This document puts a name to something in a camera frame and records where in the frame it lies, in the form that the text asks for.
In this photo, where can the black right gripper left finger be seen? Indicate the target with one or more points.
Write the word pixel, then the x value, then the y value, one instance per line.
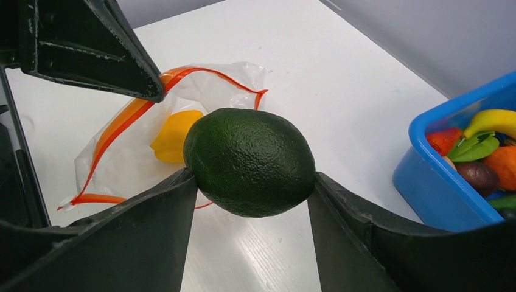
pixel 137 245

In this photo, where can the red toy chili pepper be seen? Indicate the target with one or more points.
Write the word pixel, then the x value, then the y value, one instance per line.
pixel 444 141

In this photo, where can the small toy potato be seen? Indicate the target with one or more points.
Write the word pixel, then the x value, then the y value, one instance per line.
pixel 449 162

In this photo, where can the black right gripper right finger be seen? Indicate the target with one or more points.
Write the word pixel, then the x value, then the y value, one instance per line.
pixel 361 246

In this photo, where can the yellow toy banana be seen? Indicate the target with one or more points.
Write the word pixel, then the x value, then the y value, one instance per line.
pixel 498 120

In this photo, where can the purple toy onion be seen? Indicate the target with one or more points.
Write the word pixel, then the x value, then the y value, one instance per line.
pixel 481 177

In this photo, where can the blue plastic bin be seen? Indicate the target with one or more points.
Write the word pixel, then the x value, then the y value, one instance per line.
pixel 439 195

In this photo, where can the toy avocado half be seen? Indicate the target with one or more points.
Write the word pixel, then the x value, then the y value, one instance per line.
pixel 250 163

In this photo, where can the green toy chili pepper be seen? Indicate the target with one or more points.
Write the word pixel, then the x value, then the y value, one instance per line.
pixel 503 203

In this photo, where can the green toy leaf vegetable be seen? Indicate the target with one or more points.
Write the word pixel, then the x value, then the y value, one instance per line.
pixel 479 146

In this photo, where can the yellow toy bell pepper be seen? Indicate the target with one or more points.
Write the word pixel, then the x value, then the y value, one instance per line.
pixel 169 143

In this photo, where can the orange toy tangerine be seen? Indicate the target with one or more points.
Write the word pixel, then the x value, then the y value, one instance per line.
pixel 502 162

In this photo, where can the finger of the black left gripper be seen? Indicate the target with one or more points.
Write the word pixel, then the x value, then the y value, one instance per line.
pixel 88 43

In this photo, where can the clear zip top bag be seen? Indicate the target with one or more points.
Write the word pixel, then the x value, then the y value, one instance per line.
pixel 143 143

